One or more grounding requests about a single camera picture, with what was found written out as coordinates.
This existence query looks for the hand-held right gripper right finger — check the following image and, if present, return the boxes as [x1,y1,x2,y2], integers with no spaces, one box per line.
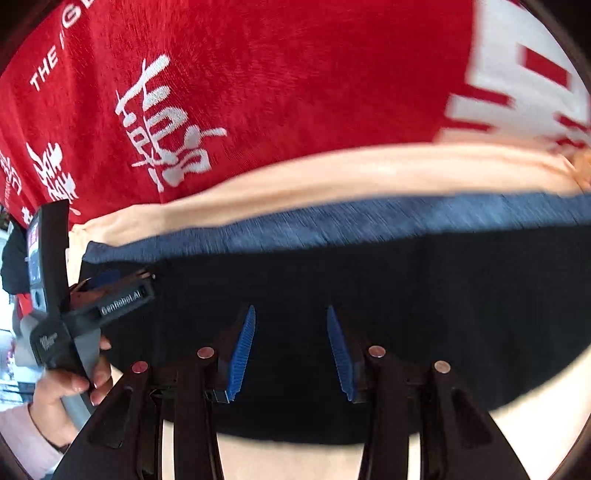
[325,305,532,480]

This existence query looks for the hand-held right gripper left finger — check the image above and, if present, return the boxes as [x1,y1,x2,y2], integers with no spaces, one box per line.
[51,305,257,480]

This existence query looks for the black pants with blue waistband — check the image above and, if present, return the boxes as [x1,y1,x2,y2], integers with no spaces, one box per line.
[69,191,591,448]

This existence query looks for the person's left forearm pink sleeve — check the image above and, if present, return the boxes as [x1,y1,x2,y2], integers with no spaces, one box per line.
[0,401,65,477]

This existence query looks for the person's left hand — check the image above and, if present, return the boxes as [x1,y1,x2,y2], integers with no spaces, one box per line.
[28,338,114,450]

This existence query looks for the black wrist band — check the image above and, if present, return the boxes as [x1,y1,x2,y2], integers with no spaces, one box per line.
[31,413,71,454]

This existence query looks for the cream yellow towel mat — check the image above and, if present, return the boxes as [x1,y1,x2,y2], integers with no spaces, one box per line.
[69,142,591,480]

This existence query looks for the red printed blanket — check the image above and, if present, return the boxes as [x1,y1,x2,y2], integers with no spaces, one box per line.
[0,0,591,232]

